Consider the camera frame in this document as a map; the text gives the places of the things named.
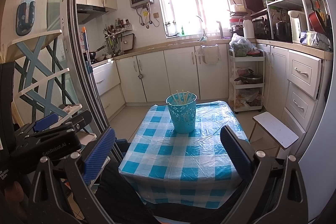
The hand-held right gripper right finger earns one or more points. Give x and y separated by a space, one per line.
236 145

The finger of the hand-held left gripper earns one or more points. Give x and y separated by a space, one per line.
46 121
81 119

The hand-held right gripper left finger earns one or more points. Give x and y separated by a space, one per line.
101 153

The teal perforated plastic basket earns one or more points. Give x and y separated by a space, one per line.
183 121

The bundle of wooden chopsticks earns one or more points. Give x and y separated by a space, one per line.
179 98

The white wooden stool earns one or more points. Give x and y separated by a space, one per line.
278 129

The white drawer unit under stove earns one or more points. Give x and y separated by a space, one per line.
107 82

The blue checkered plastic tablecloth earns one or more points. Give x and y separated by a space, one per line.
183 161

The white rolling cart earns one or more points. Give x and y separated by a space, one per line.
246 86

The black wok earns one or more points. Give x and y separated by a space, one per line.
95 54

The dark pot with lid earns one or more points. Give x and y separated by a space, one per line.
250 79

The blue and white shelf stand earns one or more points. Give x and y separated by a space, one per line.
36 36

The white refrigerator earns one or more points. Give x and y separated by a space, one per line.
317 174

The dark rectangular tray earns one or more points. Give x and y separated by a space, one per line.
129 41

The white base cabinet row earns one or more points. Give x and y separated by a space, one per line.
178 71

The white bag on cabinet door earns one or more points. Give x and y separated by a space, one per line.
208 54

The white panelled drawer cabinet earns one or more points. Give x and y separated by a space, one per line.
302 77

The plastic bag of vegetables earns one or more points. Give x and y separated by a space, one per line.
240 45

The black range hood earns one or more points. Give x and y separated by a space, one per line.
89 10

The dark slim tap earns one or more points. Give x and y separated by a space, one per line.
221 29

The chrome sink faucet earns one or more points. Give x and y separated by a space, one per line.
204 32

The white thermos jug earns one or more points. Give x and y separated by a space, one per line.
248 28

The black microwave oven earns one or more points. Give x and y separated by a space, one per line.
262 28

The red cooker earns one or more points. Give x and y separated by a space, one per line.
236 23

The steel cooking pot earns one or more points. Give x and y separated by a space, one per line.
282 29

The green dish soap bottle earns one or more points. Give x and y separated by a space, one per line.
182 31

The blue and yellow packet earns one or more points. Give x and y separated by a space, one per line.
313 40

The white countertop appliance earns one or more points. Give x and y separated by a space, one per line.
296 26

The white lidded pot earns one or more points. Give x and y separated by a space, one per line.
237 7

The black open appliance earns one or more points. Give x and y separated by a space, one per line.
253 2

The red frying pan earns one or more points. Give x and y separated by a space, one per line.
316 20

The wall utensil rack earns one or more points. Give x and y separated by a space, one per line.
113 35

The metal sliding door frame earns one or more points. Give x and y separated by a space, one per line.
72 29

